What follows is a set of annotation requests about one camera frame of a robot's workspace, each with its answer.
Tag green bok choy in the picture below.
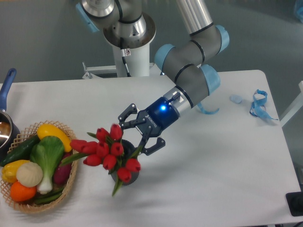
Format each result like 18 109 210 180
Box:
30 136 64 195

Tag cream white garlic bun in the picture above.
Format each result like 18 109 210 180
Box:
16 162 43 187

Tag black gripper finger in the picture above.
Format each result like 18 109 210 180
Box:
141 137 166 156
118 103 138 122

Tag small pale blue cap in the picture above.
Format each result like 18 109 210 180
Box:
230 95 242 104

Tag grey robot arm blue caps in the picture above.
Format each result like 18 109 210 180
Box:
76 0 230 155

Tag green bean pods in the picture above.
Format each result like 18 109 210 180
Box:
34 187 63 205

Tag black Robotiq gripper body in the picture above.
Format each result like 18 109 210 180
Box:
120 96 180 148

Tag dark grey ribbed vase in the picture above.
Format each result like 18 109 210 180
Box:
122 140 139 186

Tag yellow bell pepper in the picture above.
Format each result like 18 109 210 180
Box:
1 160 30 183

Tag woven wicker basket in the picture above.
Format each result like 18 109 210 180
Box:
0 120 78 214

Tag white metal frame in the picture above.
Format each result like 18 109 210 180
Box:
280 81 303 127

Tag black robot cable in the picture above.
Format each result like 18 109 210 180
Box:
119 37 132 78

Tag orange fruit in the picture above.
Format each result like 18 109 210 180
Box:
9 181 36 202

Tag green cucumber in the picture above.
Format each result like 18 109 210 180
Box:
0 135 40 167

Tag purple sweet potato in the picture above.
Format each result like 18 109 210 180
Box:
53 162 71 185

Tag crumpled blue ribbon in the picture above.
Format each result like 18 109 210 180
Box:
249 89 278 120

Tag blue ribbon strip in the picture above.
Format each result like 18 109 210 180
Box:
197 102 220 115

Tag black device at edge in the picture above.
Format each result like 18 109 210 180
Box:
285 192 303 217

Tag red tulip bouquet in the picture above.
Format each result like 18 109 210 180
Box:
61 124 142 196

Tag yellow squash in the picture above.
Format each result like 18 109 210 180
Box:
37 123 72 152

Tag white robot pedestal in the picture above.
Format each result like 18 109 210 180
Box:
112 44 150 78

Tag blue handled saucepan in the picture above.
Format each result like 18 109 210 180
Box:
0 68 20 161

